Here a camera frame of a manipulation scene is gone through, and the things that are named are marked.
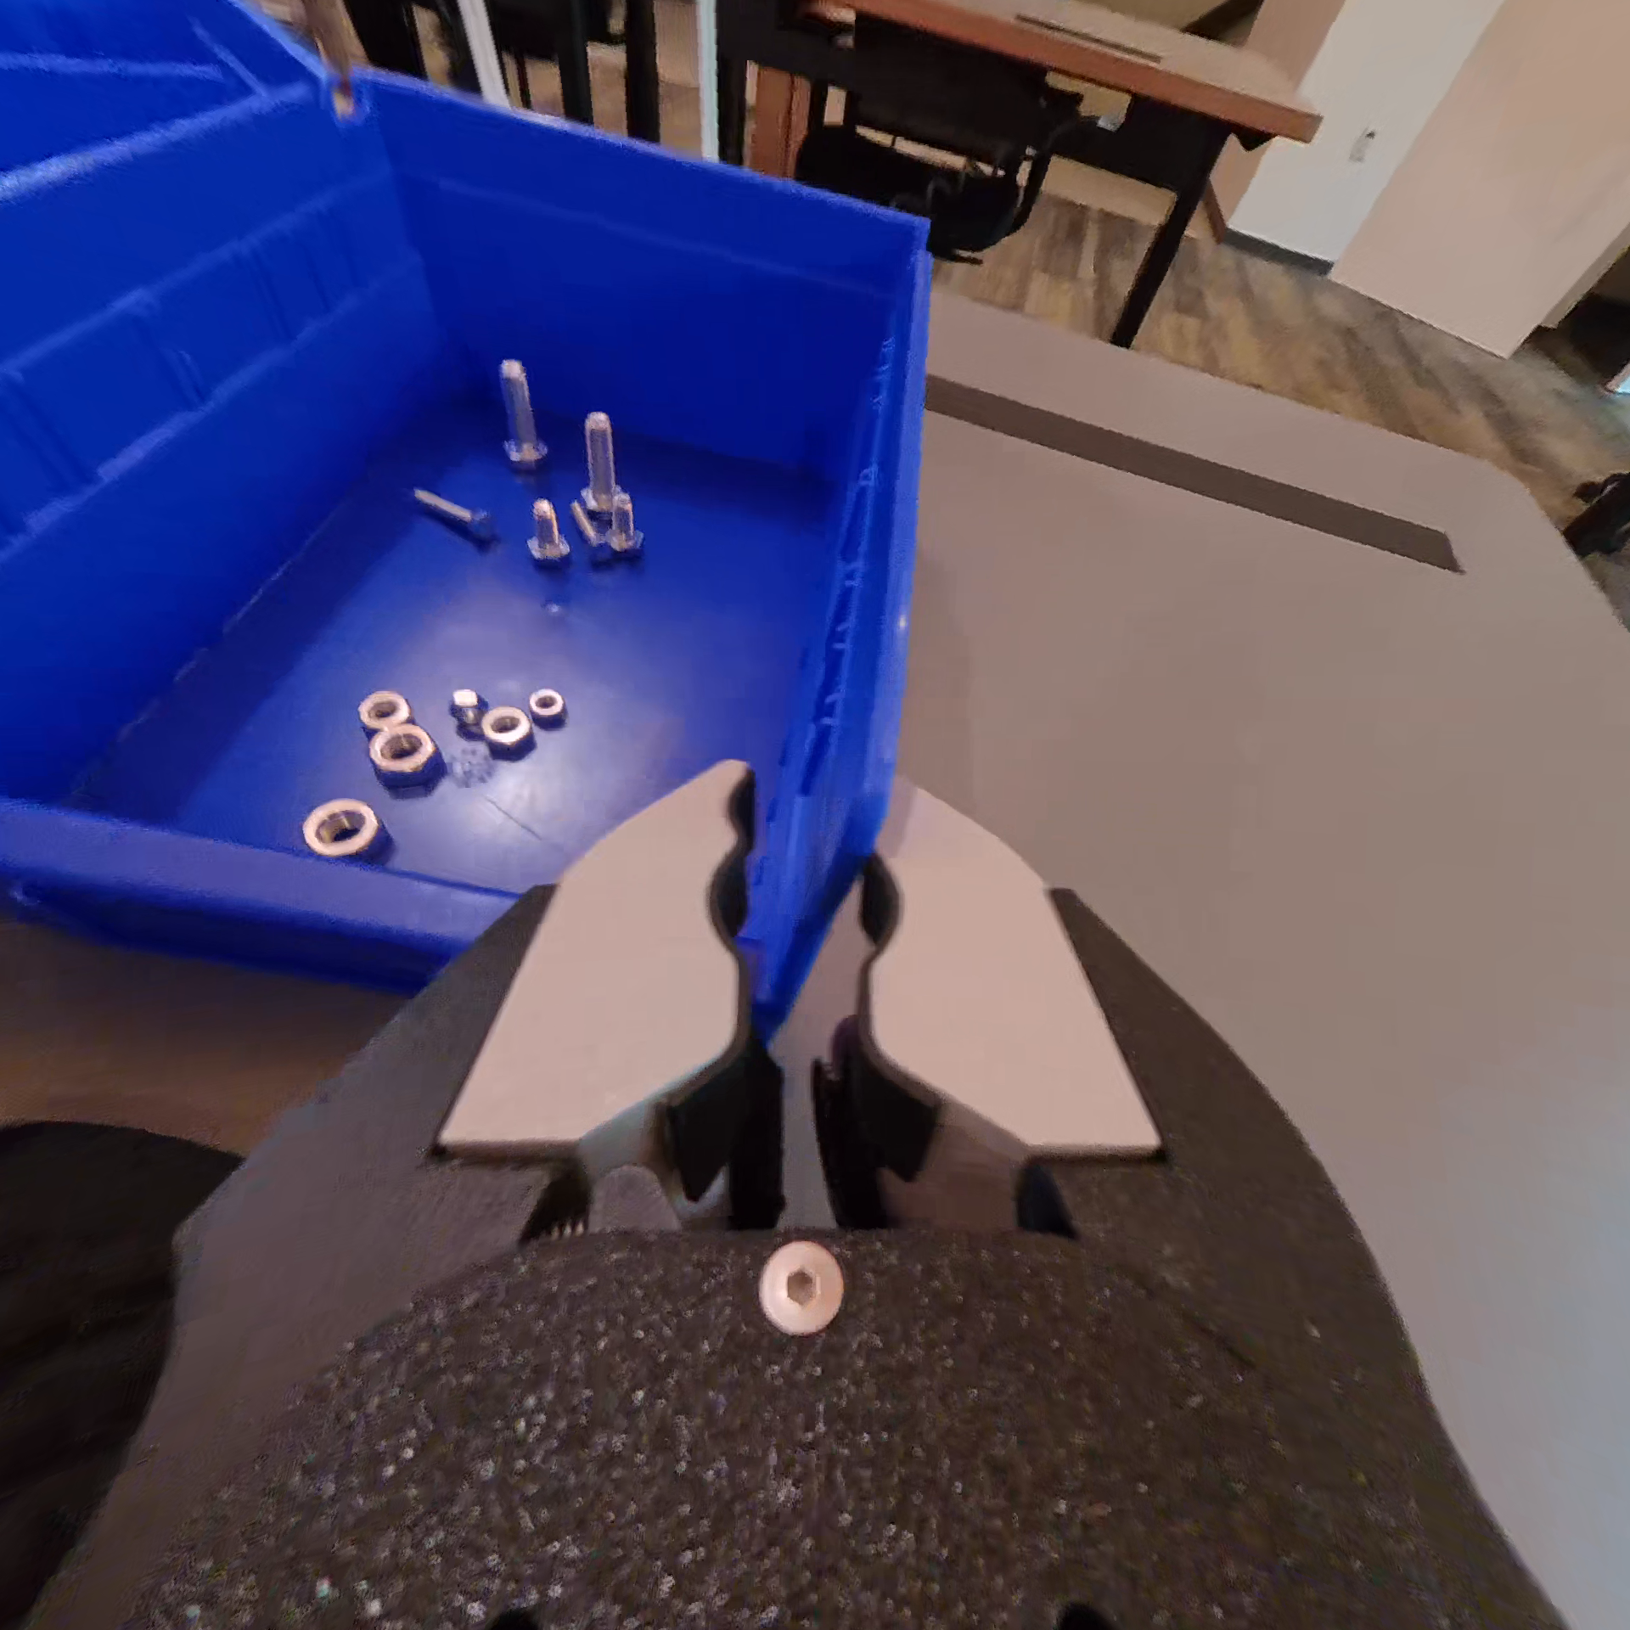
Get white sign stand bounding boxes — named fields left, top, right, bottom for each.
left=307, top=0, right=511, bottom=117

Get wooden desk with black legs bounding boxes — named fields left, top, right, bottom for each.
left=804, top=0, right=1326, bottom=350

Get silver bolts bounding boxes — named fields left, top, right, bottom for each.
left=414, top=362, right=646, bottom=570

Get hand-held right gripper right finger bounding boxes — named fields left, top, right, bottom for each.
left=829, top=777, right=1166, bottom=1198

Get blue plastic bin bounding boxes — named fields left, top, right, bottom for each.
left=0, top=0, right=937, bottom=1026

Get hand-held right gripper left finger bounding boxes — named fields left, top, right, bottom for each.
left=439, top=760, right=767, bottom=1198

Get silver nuts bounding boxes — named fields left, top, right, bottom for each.
left=301, top=682, right=573, bottom=863

